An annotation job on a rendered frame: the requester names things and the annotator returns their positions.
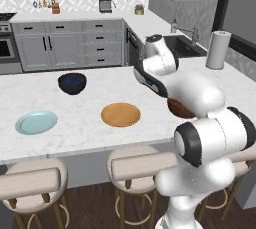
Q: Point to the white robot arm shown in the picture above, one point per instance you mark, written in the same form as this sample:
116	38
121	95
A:
203	133

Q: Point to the dark blue bowl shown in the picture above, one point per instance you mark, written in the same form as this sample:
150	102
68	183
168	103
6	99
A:
72	83

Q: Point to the orange plate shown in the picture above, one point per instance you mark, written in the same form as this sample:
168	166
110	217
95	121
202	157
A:
120	114

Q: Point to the black dishwasher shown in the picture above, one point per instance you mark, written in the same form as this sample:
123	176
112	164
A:
132	45

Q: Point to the beige stool with wooden legs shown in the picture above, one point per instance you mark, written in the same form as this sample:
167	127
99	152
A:
31	186
140	169
241	163

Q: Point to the dark sink basin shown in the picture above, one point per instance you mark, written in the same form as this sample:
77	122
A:
185	45

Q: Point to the grey cupboard run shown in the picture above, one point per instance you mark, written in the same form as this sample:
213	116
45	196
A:
66	44

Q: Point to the silver soap dispenser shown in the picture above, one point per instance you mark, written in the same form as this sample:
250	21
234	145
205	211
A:
173	26

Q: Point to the silver tap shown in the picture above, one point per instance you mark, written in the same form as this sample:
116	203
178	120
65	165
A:
190	33

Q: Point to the golden jar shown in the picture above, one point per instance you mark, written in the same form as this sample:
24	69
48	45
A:
139	9

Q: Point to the light blue plate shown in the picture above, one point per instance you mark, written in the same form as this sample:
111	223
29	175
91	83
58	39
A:
36	122

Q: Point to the silver coffee machine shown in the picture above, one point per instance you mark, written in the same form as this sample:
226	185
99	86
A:
105	1

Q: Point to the white paper towel roll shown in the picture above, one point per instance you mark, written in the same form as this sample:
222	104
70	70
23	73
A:
218	50

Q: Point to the wooden knife block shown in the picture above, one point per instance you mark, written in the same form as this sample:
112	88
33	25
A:
55	7

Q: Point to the silver oven with hob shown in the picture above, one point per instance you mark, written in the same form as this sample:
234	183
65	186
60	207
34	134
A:
6	44

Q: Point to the large black framed window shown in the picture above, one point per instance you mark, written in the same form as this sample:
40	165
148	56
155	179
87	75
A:
233	9

